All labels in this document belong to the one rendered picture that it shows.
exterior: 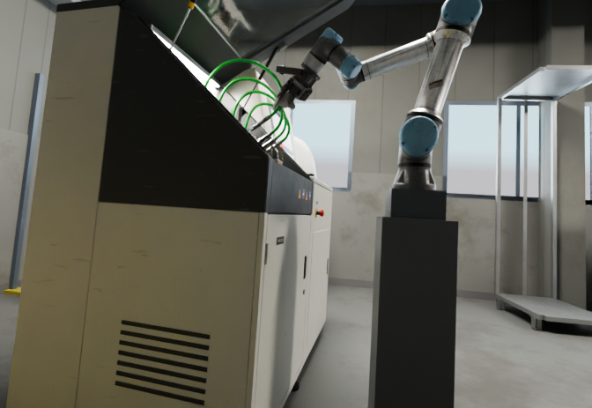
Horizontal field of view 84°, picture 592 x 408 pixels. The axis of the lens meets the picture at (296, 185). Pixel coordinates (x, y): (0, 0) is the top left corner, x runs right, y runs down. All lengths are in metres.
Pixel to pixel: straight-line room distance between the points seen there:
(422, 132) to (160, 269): 0.91
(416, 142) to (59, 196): 1.20
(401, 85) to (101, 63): 3.38
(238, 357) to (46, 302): 0.70
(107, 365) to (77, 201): 0.53
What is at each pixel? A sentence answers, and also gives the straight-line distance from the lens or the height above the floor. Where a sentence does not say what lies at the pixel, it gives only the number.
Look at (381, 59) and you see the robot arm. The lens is 1.37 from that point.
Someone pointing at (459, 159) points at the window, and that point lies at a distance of 4.06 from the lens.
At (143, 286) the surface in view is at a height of 0.54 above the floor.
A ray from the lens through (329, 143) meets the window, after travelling 3.92.
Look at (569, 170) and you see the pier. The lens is 4.23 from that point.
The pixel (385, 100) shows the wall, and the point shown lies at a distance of 4.09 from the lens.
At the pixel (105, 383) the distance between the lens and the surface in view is 1.31.
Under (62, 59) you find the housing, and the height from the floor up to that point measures 1.29.
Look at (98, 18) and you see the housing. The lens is 1.46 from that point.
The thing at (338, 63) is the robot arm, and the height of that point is 1.33.
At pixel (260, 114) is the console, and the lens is 1.77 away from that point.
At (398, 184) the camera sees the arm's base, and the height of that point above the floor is 0.92.
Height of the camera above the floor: 0.80
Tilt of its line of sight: 5 degrees up
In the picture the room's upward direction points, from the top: 4 degrees clockwise
